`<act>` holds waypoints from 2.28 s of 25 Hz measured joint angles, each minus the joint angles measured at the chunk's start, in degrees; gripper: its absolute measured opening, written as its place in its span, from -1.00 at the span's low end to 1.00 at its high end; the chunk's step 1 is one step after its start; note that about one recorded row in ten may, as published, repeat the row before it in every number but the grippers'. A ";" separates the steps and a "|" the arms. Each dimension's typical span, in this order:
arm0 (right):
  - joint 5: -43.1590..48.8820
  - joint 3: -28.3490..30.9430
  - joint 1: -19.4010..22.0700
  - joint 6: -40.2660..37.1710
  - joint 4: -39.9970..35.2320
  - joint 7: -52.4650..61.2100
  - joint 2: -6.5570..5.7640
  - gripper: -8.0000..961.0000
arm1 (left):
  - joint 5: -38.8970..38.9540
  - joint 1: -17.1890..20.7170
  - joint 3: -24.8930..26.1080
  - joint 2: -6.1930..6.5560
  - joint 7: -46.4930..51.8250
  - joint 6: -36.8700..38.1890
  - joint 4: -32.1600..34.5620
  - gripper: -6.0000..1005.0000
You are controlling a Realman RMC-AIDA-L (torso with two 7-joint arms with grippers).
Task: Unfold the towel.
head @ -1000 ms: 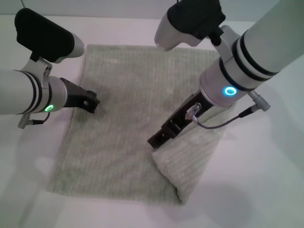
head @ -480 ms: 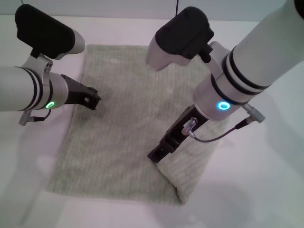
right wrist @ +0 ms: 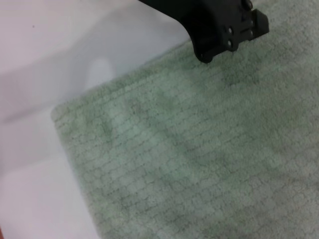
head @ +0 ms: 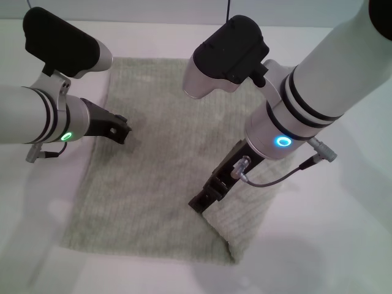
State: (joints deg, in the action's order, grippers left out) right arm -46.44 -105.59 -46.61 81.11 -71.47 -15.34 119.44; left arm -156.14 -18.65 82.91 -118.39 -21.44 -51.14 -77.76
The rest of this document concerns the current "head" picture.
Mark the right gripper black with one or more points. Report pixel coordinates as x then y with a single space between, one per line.
226 171

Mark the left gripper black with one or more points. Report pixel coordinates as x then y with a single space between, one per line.
98 122

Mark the light green ribbed towel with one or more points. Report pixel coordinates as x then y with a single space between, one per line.
171 147

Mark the left wrist black silver camera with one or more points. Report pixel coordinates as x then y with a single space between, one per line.
61 46

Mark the black vertical wall strip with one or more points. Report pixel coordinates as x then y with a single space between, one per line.
228 9

